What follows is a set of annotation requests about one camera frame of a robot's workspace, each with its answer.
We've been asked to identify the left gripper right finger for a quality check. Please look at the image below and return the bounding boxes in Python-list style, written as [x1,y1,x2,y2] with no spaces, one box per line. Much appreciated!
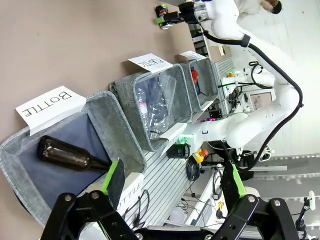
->
[212,161,301,240]

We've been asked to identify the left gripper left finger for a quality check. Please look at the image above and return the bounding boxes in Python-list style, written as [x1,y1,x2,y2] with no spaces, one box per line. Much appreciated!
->
[41,158,138,240]

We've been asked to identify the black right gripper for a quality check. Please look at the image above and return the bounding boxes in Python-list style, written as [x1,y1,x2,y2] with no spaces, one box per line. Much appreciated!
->
[156,1,199,26]

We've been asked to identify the blue Pepsi can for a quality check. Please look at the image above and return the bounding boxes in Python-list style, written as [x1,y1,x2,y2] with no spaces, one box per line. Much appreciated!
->
[155,4,176,31]

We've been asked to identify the brown glass bottle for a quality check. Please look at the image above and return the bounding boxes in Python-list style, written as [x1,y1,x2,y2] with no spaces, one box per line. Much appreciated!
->
[36,135,113,172]

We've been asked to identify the clear plastic water bottle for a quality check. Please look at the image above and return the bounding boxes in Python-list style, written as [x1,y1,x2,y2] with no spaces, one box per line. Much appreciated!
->
[134,73,177,140]

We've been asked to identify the small white CAN label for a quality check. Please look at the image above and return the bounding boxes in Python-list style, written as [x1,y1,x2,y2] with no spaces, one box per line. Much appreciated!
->
[178,50,207,61]

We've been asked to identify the grey fabric basket labelled can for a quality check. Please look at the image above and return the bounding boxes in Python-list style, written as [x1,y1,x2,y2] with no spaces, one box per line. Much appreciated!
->
[179,57,219,118]

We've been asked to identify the grey fabric basket labelled plastic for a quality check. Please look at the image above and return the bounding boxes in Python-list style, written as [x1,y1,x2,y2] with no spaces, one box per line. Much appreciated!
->
[109,63,193,153]

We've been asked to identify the grey fabric basket labelled bottle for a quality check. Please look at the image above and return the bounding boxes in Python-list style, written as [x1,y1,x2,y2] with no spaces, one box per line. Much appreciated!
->
[0,90,148,226]

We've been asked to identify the large white CAN label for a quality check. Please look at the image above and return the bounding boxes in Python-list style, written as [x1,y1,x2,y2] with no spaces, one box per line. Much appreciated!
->
[191,99,215,124]

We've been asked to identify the small white PLASTIC label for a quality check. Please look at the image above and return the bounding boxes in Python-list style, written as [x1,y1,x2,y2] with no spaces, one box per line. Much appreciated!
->
[128,53,174,74]

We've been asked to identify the large white BOTTLE label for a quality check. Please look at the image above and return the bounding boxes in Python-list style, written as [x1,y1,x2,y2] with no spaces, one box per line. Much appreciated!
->
[116,172,145,218]

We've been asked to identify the white webcam on tripod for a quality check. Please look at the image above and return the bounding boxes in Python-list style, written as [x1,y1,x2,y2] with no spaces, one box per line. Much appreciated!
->
[296,190,316,233]

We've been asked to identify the black headphones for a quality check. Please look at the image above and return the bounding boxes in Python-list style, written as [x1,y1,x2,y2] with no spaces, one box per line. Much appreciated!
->
[186,155,201,181]

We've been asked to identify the person in white shirt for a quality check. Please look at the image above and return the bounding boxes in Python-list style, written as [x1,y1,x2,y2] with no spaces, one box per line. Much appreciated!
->
[234,0,283,16]

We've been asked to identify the yellow red emergency stop button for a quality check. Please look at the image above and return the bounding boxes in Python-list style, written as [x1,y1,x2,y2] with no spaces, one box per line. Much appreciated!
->
[192,148,210,164]

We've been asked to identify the black cup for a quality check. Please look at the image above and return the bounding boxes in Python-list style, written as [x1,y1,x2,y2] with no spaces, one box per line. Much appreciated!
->
[166,143,192,160]

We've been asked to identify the large white PLASTIC label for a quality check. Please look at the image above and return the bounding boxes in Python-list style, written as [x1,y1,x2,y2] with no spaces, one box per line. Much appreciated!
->
[158,122,188,156]

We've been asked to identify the small white BOTTLE label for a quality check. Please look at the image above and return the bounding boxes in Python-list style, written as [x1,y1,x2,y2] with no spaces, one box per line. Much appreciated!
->
[15,85,87,136]

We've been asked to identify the computer monitor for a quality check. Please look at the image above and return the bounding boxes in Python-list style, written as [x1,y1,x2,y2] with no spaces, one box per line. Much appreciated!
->
[248,91,274,110]

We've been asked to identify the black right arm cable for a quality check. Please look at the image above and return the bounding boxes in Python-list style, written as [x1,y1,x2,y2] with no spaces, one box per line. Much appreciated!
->
[199,21,305,173]

